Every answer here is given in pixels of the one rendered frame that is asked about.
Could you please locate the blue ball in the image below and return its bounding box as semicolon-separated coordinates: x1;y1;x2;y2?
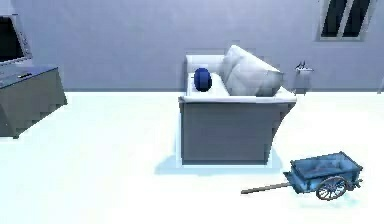
193;67;213;93

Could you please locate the white armchair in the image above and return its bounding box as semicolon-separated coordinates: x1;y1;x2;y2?
177;54;298;168

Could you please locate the white cushion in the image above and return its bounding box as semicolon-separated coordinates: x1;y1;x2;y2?
220;44;285;98

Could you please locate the blue toy cart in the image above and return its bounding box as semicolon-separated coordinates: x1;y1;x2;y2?
240;151;364;202

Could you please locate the grey cabinet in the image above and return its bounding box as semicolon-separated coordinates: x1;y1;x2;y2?
0;64;69;140

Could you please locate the dark window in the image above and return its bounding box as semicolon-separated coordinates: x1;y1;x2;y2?
315;0;379;43

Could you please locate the black television set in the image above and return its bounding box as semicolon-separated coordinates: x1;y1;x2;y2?
0;13;34;67

